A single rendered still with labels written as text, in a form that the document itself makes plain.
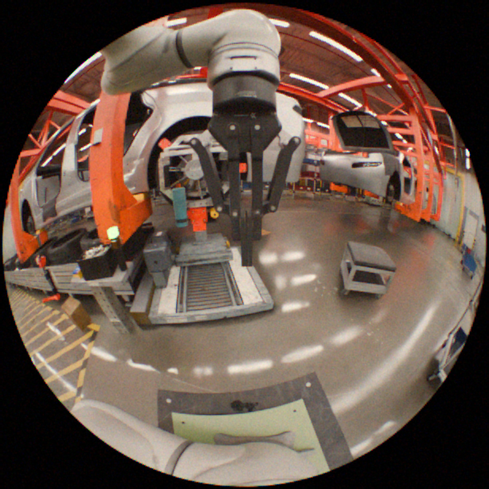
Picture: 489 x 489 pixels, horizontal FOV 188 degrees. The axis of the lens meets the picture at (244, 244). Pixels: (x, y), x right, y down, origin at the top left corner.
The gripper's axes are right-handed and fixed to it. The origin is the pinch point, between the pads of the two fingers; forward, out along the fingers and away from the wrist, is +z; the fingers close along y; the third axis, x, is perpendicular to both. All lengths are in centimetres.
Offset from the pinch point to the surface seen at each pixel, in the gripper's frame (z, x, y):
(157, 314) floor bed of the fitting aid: 66, 33, -55
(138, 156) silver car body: -28, 93, -83
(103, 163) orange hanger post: -24, 41, -69
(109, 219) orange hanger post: 6, 39, -70
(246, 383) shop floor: 73, -2, -1
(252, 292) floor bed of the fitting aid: 68, 59, 4
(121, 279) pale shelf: 28, 21, -54
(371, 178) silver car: -14, 188, 199
